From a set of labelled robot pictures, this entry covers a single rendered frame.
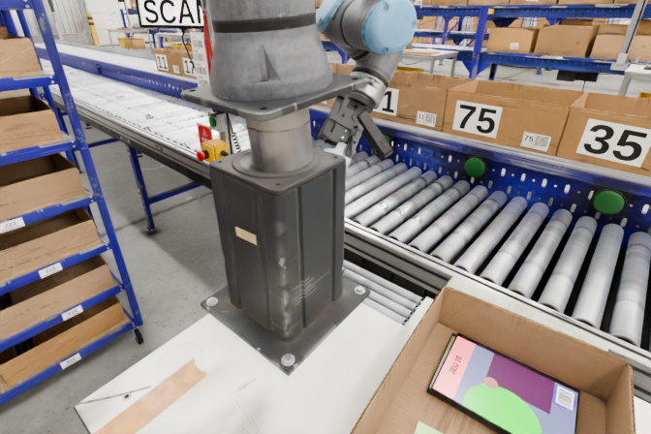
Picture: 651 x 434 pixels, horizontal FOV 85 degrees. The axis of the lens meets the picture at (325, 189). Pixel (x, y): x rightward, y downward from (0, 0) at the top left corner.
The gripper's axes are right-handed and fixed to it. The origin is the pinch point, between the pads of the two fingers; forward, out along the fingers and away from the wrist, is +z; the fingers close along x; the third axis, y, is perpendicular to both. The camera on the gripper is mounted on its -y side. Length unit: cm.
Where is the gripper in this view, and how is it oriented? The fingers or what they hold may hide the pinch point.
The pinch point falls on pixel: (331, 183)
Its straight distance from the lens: 80.7
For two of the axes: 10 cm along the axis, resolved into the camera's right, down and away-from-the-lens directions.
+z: -4.2, 9.1, -0.6
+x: 1.6, 0.1, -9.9
